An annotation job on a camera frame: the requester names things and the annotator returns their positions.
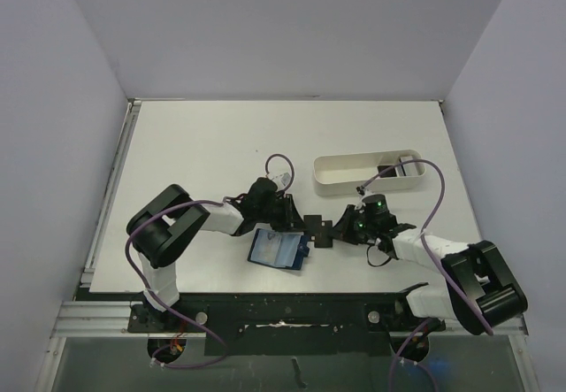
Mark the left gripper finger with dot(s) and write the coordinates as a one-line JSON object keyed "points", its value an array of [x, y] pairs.
{"points": [[284, 225], [293, 219]]}

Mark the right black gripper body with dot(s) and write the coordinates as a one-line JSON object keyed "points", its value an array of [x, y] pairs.
{"points": [[350, 226]]}

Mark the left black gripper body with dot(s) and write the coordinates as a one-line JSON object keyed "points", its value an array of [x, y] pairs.
{"points": [[273, 211]]}

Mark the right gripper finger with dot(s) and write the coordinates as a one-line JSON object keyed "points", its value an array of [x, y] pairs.
{"points": [[347, 219], [347, 235]]}

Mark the blue card holder wallet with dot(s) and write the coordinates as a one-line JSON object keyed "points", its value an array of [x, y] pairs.
{"points": [[284, 251]]}

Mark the black credit card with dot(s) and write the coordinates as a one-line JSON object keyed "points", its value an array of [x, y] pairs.
{"points": [[319, 231]]}

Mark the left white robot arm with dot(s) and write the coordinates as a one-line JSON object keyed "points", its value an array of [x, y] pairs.
{"points": [[160, 232]]}

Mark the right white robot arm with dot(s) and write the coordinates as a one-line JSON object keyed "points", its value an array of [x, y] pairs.
{"points": [[480, 291]]}

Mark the white oblong tray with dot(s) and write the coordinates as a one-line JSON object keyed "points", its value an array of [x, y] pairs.
{"points": [[340, 175]]}

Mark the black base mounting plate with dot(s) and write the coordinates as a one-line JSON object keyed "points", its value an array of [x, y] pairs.
{"points": [[284, 324]]}

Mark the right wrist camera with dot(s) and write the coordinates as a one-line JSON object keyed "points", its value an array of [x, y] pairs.
{"points": [[363, 191]]}

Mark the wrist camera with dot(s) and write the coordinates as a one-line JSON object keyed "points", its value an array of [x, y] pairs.
{"points": [[282, 180], [363, 191]]}

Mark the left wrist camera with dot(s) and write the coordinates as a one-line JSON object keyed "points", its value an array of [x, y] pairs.
{"points": [[282, 180]]}

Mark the aluminium rail left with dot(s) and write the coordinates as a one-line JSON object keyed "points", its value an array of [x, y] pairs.
{"points": [[125, 137]]}

